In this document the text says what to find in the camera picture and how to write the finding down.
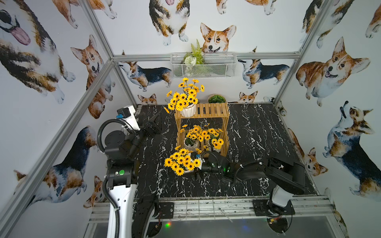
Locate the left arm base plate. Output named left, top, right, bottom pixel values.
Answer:
left=153, top=202, right=175, bottom=220

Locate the aluminium front rail frame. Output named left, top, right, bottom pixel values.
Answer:
left=87, top=196, right=335, bottom=224

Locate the green fern white flower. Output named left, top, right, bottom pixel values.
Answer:
left=182, top=40, right=205, bottom=66

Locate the wooden two-tier shelf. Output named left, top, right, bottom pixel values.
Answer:
left=174, top=103, right=230, bottom=156

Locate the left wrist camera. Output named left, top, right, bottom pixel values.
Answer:
left=116, top=105, right=140, bottom=131

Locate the pink pot green plant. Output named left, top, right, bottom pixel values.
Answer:
left=208, top=94, right=226, bottom=104

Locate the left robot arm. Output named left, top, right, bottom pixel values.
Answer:
left=97, top=106, right=162, bottom=238

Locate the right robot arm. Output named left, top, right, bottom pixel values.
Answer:
left=192, top=151, right=306, bottom=208

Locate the sunflower pot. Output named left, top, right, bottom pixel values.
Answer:
left=204, top=128, right=225, bottom=153
left=164, top=77, right=205, bottom=118
left=164, top=146, right=202, bottom=177
left=177, top=124, right=205, bottom=150

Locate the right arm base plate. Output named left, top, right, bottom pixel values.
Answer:
left=253, top=199, right=295, bottom=218

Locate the white wire wall basket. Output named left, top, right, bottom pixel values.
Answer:
left=170, top=53, right=238, bottom=78

